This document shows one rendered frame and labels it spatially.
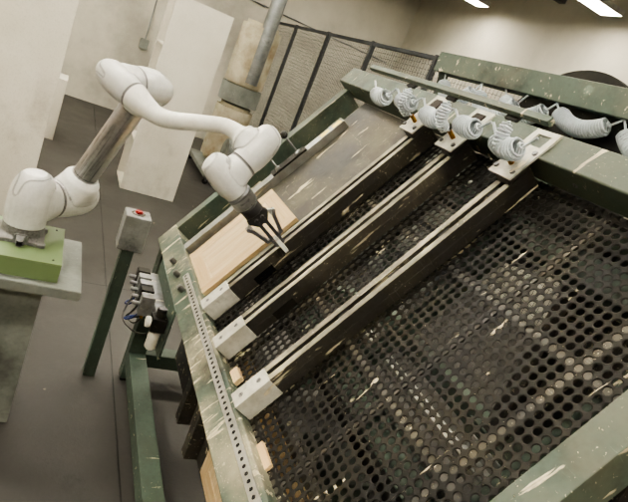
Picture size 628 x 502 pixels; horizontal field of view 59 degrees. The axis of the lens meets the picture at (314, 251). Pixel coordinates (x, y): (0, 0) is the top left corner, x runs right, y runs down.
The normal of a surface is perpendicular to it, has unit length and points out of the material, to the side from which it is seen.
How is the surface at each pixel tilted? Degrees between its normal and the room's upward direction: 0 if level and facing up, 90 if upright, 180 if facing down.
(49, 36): 90
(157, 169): 90
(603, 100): 90
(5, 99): 90
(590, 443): 58
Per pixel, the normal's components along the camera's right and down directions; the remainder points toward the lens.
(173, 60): 0.35, 0.41
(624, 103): -0.87, -0.22
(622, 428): -0.54, -0.66
